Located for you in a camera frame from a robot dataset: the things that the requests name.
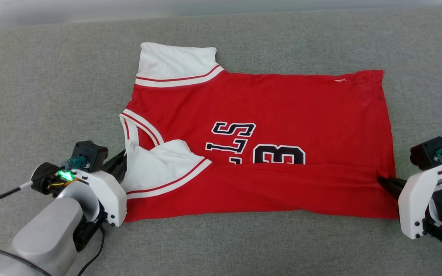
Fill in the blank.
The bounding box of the red basketball jersey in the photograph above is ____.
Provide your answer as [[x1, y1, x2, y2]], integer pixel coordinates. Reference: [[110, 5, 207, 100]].
[[119, 42, 399, 223]]

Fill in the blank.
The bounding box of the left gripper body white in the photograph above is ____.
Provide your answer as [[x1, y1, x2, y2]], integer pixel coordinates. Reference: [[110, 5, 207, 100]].
[[31, 162, 128, 227]]

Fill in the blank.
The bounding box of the teal left camera connector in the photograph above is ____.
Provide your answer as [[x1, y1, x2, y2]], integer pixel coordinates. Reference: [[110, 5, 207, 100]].
[[67, 156, 90, 171]]

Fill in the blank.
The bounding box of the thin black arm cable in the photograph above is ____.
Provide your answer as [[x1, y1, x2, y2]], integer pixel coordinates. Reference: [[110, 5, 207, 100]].
[[0, 245, 53, 276], [76, 225, 106, 276]]

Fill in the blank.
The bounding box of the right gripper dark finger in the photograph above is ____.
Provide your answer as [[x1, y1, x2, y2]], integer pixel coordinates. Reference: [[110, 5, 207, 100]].
[[378, 176, 407, 190], [378, 180, 404, 200]]

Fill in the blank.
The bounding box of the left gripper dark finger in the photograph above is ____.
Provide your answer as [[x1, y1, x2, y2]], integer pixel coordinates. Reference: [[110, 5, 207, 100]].
[[108, 150, 127, 169], [106, 163, 127, 184]]

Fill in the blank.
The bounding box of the grey fabric sofa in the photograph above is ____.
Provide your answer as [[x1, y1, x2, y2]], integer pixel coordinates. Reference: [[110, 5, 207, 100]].
[[0, 5, 442, 276]]

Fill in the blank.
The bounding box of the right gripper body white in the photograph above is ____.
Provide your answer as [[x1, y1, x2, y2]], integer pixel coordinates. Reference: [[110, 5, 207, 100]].
[[397, 160, 442, 265]]

